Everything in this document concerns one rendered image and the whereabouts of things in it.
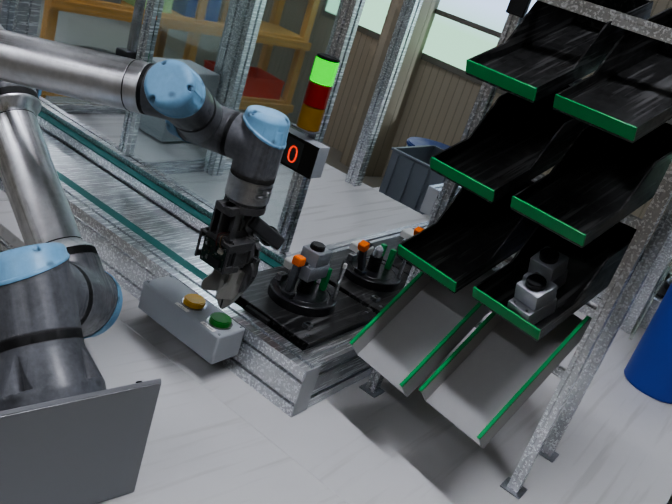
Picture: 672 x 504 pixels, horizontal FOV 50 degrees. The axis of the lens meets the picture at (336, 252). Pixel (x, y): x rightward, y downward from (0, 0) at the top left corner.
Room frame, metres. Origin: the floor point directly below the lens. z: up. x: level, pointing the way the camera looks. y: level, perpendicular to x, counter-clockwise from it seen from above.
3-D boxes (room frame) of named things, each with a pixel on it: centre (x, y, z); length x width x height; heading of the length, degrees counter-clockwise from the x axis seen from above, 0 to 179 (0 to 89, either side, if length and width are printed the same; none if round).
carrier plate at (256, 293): (1.32, 0.04, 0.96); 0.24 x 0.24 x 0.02; 60
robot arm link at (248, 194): (1.12, 0.17, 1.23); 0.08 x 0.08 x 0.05
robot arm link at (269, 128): (1.13, 0.17, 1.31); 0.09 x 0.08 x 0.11; 80
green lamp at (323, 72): (1.52, 0.14, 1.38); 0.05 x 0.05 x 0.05
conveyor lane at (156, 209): (1.49, 0.28, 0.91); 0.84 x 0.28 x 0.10; 60
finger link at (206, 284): (1.13, 0.18, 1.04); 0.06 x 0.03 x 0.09; 150
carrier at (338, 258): (1.54, -0.09, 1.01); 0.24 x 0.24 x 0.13; 60
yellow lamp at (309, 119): (1.52, 0.14, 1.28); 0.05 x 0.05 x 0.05
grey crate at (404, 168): (3.40, -0.46, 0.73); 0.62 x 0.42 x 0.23; 60
